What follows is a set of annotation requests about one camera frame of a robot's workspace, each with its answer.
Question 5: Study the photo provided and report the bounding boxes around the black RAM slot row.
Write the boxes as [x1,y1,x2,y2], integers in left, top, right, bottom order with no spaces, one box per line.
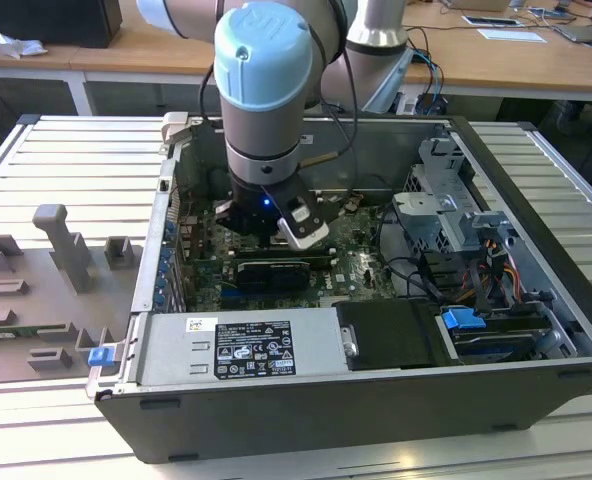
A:
[233,246,339,262]

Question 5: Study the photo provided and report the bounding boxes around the black graphics card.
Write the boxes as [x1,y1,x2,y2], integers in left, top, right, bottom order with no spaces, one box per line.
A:
[235,258,311,294]

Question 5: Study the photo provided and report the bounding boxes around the green motherboard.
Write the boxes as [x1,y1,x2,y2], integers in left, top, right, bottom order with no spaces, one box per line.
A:
[175,192,402,311]

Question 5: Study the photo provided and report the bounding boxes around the silver power supply unit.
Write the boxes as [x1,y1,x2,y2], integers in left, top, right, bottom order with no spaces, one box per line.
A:
[135,307,358,387]

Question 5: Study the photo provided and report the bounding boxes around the metal disk bay cage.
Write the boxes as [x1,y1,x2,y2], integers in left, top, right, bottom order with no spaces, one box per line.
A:
[390,137,523,257]

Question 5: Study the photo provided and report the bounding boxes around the black plastic shroud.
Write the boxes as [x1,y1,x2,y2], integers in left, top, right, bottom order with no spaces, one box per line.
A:
[335,299,453,372]

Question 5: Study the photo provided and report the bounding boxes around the wooden desk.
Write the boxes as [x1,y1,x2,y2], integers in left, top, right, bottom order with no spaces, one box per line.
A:
[0,0,592,116]

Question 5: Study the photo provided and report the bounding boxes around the blue case latch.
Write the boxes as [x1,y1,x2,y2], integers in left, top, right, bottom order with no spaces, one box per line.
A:
[88,346,115,369]

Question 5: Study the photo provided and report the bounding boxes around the blue white connector box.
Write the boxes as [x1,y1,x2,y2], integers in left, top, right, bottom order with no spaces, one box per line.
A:
[399,91,450,116]

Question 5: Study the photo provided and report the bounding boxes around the black open PC case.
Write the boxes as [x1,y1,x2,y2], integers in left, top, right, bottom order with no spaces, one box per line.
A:
[88,112,592,464]

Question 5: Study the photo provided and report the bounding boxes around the blue disk carrier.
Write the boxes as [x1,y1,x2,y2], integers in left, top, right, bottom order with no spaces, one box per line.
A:
[438,305,540,365]

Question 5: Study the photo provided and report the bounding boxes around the grey parts rack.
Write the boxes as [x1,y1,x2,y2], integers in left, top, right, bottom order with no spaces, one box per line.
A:
[0,202,145,386]

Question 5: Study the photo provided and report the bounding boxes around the green RAM stick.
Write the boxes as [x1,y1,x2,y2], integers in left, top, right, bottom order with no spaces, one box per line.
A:
[0,326,45,341]

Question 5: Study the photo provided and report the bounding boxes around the black box on desk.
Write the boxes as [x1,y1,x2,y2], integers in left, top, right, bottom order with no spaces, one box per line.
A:
[0,0,125,49]

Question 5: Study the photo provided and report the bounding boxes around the crumpled white paper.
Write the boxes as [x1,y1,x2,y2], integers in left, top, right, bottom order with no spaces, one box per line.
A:
[0,27,48,57]

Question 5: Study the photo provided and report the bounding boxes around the blue bordered flat device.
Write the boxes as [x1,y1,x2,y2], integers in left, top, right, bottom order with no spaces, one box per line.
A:
[463,14,523,28]

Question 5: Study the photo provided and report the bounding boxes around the white paper sheet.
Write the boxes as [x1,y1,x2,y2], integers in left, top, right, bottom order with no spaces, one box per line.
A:
[476,27,548,44]

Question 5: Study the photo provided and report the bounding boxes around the grey laptop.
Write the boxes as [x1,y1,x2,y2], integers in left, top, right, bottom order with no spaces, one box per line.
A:
[553,21,592,44]

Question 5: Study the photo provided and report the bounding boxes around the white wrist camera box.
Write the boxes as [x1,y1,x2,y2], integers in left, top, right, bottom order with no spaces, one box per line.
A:
[261,184,331,252]

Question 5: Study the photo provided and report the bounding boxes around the grey case handle latch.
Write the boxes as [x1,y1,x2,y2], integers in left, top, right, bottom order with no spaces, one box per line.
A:
[160,111,193,147]

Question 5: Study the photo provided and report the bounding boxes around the black wire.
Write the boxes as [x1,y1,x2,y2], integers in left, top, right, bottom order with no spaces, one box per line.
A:
[381,255,448,307]

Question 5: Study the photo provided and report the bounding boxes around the coloured wire bundle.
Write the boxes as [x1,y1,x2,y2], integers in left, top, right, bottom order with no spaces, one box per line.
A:
[468,239,522,311]

